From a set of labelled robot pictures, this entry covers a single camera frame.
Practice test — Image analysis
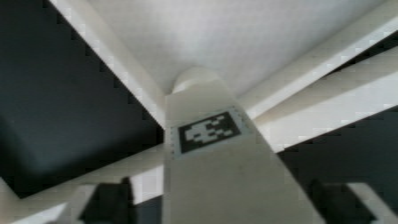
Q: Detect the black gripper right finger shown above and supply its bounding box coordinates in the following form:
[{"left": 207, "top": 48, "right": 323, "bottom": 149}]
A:
[{"left": 307, "top": 180, "right": 394, "bottom": 224}]

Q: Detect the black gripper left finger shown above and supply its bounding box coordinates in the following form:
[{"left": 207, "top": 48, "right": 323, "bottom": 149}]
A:
[{"left": 60, "top": 177, "right": 136, "bottom": 224}]

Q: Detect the white desk top tray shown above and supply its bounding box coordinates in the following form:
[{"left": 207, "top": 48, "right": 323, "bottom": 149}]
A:
[{"left": 48, "top": 0, "right": 398, "bottom": 129}]

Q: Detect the white front fence wall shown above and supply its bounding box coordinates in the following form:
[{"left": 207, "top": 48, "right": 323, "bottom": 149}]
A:
[{"left": 0, "top": 47, "right": 398, "bottom": 224}]

